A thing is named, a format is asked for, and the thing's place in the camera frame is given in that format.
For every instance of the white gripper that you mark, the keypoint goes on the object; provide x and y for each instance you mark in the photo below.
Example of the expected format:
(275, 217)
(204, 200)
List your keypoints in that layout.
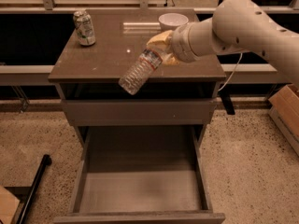
(179, 44)

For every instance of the clear plastic water bottle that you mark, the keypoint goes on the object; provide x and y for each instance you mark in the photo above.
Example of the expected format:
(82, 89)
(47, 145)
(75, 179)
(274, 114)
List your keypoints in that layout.
(138, 74)

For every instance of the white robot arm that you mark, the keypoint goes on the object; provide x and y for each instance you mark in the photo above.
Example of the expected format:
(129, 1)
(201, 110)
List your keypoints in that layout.
(236, 26)

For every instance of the closed top drawer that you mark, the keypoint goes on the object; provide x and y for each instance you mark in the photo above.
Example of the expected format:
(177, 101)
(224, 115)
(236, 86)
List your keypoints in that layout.
(133, 112)

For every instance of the grey drawer cabinet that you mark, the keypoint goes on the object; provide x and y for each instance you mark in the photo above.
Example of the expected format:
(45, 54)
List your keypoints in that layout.
(92, 73)

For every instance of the open middle drawer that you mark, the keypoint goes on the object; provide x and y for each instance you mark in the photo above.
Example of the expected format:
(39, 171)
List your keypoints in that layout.
(140, 175)

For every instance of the white ceramic bowl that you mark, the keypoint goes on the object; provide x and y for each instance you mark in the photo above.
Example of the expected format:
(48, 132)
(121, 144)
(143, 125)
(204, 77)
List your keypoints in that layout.
(171, 21)

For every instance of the green white soda can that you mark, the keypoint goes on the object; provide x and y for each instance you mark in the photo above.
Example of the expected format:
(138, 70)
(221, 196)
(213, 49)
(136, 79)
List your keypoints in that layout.
(84, 28)

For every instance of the cardboard box right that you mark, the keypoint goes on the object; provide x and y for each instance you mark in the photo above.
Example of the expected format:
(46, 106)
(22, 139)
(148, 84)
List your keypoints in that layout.
(285, 113)

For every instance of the black metal bar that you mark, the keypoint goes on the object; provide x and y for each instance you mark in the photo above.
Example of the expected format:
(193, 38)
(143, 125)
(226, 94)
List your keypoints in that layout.
(46, 161)

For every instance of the wooden board bottom left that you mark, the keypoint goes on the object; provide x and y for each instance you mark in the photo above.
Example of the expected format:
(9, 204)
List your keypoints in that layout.
(8, 206)

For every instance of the grey horizontal rail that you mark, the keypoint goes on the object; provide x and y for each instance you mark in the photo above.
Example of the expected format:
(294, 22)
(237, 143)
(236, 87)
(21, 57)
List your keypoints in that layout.
(37, 75)

